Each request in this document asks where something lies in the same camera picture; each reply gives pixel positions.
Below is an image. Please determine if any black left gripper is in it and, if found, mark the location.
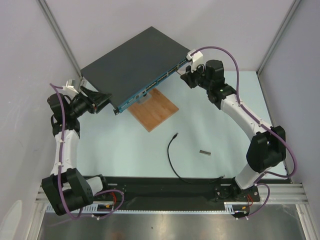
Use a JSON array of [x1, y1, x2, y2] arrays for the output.
[[69, 86, 113, 118]]

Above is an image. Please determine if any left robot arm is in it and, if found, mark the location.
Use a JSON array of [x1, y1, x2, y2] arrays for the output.
[[41, 85, 112, 216]]

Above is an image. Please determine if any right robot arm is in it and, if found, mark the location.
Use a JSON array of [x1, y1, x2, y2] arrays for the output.
[[181, 60, 287, 201]]

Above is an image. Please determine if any wooden base board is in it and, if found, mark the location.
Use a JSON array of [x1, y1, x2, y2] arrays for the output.
[[128, 88, 179, 132]]

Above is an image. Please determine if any spare silver SFP module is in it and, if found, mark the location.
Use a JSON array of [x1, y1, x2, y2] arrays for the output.
[[199, 150, 211, 156]]

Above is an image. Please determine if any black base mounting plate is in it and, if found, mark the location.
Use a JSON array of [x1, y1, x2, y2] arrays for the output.
[[94, 176, 261, 212]]

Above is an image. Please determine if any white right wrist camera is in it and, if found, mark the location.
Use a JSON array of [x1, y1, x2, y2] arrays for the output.
[[186, 49, 204, 73]]

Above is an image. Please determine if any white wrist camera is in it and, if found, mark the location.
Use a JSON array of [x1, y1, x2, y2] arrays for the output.
[[62, 79, 79, 96], [186, 49, 204, 73]]

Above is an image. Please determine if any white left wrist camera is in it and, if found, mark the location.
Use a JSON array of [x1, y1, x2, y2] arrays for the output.
[[62, 79, 79, 96]]

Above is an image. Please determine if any dark grey network switch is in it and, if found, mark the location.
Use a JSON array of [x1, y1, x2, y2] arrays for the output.
[[81, 26, 190, 115]]

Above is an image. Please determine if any metal switch stand bracket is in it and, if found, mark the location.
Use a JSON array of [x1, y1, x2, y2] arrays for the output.
[[136, 93, 152, 105]]

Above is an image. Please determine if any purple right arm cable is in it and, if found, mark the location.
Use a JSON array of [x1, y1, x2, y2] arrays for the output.
[[192, 45, 298, 220]]

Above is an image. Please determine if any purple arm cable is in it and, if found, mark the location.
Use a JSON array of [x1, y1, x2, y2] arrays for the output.
[[192, 45, 298, 220], [49, 83, 125, 221]]

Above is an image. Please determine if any black ethernet cable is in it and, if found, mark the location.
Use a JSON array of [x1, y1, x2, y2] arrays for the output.
[[166, 132, 225, 185]]

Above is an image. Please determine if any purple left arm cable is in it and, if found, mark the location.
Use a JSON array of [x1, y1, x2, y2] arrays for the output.
[[49, 83, 125, 221]]

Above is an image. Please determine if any aluminium frame post left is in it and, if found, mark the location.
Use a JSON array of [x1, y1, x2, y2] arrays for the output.
[[36, 0, 82, 79]]

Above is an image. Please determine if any aluminium frame post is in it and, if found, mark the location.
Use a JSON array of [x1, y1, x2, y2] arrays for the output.
[[36, 0, 82, 79], [256, 0, 303, 77]]

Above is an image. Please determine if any aluminium frame post right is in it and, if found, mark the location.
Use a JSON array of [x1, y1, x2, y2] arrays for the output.
[[256, 0, 303, 77]]

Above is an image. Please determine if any white cable duct rail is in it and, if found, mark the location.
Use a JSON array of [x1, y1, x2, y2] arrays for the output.
[[45, 201, 237, 215]]

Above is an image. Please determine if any aluminium front rail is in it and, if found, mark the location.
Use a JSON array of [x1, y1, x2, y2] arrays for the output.
[[35, 183, 309, 205]]

